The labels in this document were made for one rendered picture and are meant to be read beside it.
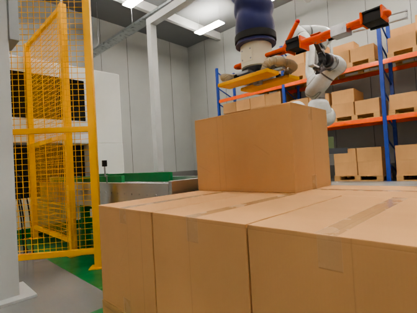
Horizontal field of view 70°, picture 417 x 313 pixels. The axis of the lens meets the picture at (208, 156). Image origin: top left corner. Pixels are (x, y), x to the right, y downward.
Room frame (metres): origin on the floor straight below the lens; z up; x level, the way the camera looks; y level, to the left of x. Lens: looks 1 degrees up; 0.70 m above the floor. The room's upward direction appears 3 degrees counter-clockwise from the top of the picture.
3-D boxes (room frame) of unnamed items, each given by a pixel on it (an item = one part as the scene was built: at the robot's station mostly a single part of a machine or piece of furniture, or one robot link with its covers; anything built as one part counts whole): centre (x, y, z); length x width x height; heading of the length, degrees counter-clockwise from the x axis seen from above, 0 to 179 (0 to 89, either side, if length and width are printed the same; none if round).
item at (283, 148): (1.65, -0.29, 0.74); 0.60 x 0.40 x 0.40; 47
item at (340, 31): (1.29, -0.61, 1.24); 0.07 x 0.07 x 0.04; 42
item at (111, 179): (2.79, 1.25, 0.60); 1.60 x 0.11 x 0.09; 45
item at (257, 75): (1.57, -0.22, 1.14); 0.34 x 0.10 x 0.05; 42
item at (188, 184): (1.91, -0.02, 0.58); 0.70 x 0.03 x 0.06; 135
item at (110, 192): (2.50, 1.04, 0.50); 2.31 x 0.05 x 0.19; 45
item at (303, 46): (1.45, -0.46, 1.24); 0.10 x 0.08 x 0.06; 132
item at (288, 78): (1.70, -0.36, 1.14); 0.34 x 0.10 x 0.05; 42
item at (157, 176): (3.17, 0.87, 0.60); 1.60 x 0.11 x 0.09; 45
